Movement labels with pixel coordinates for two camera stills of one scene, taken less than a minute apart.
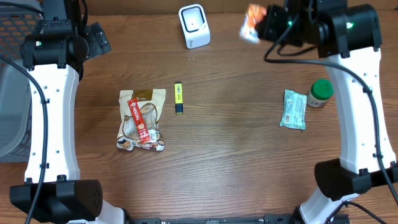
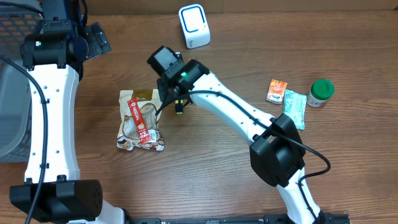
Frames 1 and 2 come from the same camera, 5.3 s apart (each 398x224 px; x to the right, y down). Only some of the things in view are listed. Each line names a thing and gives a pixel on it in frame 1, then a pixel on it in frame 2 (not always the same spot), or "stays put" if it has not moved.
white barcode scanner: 196,28 stays put
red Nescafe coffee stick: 143,135 stays put
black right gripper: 265,28 -> 167,96
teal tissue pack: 295,109 stays put
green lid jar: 321,91 stays put
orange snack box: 254,13 -> 275,93
